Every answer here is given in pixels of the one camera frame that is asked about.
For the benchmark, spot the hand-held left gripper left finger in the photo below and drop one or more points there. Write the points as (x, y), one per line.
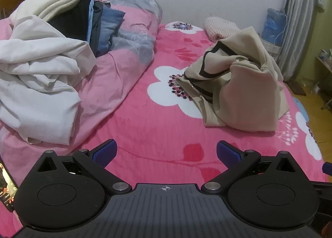
(105, 151)

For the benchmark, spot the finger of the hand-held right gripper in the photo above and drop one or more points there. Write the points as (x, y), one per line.
(328, 168)

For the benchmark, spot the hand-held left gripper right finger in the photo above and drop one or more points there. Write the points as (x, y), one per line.
(228, 153)

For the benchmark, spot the beige zip jacket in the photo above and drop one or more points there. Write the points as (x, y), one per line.
(246, 92)

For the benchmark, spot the pink floral blanket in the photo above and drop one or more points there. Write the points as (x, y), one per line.
(155, 129)

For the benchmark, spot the pink grey floral duvet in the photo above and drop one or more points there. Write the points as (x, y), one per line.
(122, 71)

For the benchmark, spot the dark brown floor mat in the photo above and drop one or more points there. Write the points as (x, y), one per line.
(297, 88)

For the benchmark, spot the white crumpled cloth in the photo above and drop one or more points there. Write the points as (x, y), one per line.
(39, 84)

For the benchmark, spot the wooden side table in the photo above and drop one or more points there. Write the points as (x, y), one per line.
(325, 64)

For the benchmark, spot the smartphone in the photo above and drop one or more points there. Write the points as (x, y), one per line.
(6, 188)

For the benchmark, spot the white water dispenser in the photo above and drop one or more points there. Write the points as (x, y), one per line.
(272, 49)

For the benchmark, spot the navy folded garment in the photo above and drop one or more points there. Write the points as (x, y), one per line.
(99, 27)

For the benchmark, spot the pink checked folded towel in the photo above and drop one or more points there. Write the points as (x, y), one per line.
(220, 27)

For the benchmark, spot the light blue folded garment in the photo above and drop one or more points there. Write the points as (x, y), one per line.
(90, 20)

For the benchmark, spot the black folded garment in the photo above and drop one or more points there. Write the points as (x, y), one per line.
(72, 22)

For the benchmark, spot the green wardrobe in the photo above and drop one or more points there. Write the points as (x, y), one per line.
(320, 35)

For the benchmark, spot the blue water bottle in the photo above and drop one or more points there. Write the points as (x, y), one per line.
(273, 25)

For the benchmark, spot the grey curtain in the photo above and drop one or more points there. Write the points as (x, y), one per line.
(298, 20)

